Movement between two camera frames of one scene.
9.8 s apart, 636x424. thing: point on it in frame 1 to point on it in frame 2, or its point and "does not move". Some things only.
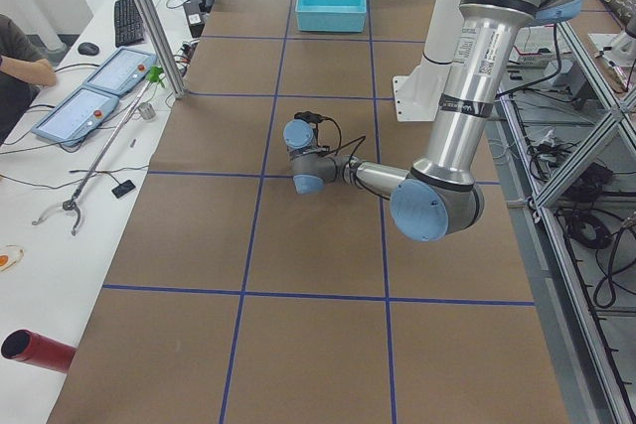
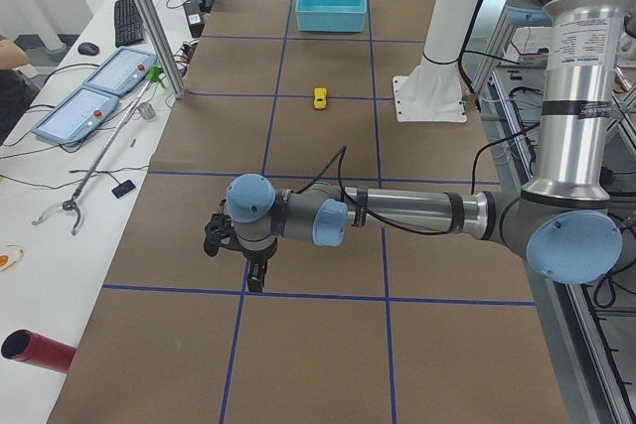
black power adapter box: [194, 11] does not move
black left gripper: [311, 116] to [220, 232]
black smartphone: [123, 189] does not move
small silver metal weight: [146, 110] does not move
